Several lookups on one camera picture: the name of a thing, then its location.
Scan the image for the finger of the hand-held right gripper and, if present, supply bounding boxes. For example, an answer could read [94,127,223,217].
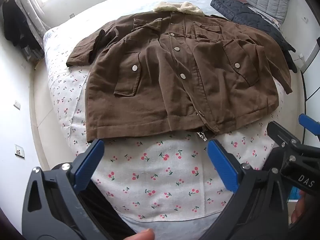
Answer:
[266,121,304,155]
[299,113,320,140]

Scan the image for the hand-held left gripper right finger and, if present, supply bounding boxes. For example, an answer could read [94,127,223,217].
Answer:
[200,139,290,240]

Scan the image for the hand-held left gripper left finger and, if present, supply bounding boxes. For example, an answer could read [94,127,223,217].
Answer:
[22,139,112,240]

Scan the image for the brown jacket with fleece collar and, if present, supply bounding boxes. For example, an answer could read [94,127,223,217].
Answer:
[66,1,293,143]

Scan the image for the dark hanging clothes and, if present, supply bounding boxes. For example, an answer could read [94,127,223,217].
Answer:
[2,0,38,50]

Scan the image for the person's right hand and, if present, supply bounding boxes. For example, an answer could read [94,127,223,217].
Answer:
[290,190,312,227]

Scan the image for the person's left hand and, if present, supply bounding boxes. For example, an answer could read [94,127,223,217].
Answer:
[134,229,155,240]

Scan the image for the cherry print sheet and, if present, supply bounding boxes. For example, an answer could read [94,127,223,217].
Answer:
[44,27,288,228]

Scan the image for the sheer grey curtain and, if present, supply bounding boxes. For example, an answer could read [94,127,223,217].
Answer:
[10,0,52,61]

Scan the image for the bed with light blue cover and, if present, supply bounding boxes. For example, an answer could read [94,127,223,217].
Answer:
[42,0,289,240]

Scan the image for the wall switch with knob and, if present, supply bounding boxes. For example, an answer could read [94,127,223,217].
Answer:
[14,144,26,159]

